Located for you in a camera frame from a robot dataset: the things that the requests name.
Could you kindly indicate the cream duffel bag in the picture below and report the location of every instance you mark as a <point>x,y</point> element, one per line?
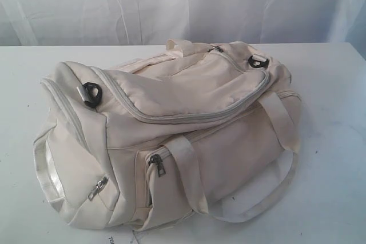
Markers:
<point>201,128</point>

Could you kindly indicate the white printed paper sheet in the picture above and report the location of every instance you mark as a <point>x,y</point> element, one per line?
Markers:
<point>120,239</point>

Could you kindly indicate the white backdrop curtain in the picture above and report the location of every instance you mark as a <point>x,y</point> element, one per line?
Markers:
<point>146,22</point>

